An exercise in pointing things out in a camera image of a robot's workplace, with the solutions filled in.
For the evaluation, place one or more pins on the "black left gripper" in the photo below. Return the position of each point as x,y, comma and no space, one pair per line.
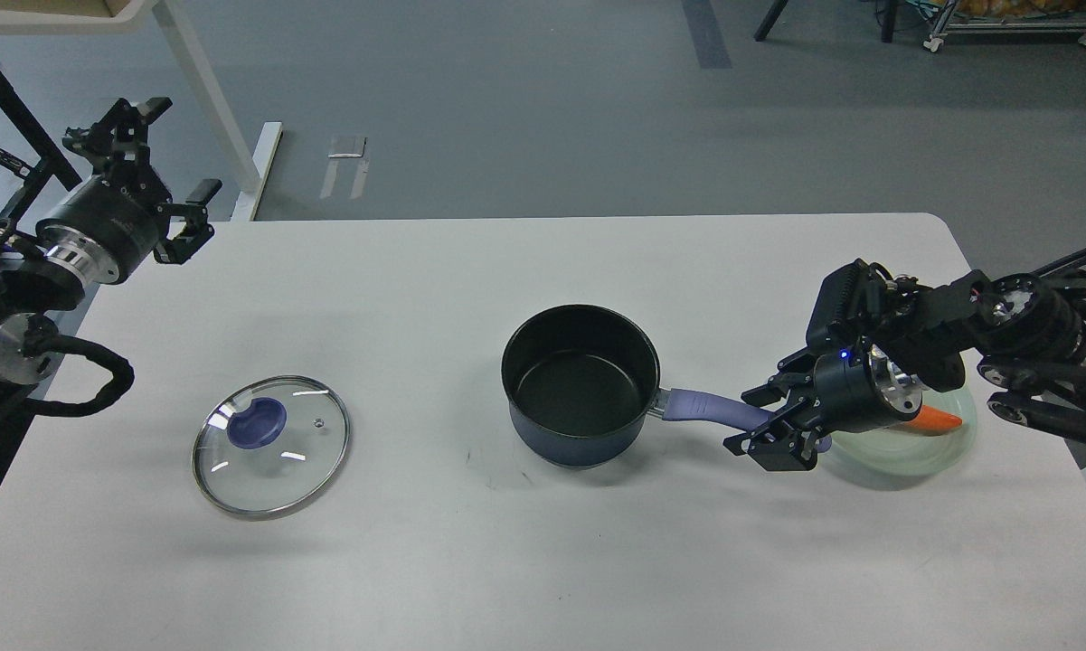
100,233

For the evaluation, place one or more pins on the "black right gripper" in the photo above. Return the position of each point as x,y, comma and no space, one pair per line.
855,391

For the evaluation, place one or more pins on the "blue saucepan with handle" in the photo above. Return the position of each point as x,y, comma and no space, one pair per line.
580,381

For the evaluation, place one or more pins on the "glass lid with blue knob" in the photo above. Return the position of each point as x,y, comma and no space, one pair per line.
272,448

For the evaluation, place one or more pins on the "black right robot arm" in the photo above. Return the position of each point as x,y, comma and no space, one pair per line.
875,341

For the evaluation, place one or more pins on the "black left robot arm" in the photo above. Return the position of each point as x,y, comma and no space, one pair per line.
31,344

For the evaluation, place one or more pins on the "clear glass plate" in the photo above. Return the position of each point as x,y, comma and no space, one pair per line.
900,455

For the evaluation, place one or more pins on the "orange toy carrot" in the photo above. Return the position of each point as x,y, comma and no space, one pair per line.
931,422

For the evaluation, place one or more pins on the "black furniture legs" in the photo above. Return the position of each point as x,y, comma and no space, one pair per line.
833,18

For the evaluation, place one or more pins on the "wheeled metal cart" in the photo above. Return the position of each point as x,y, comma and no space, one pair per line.
1005,17

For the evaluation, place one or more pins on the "white desk frame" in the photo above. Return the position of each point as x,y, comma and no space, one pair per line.
251,165

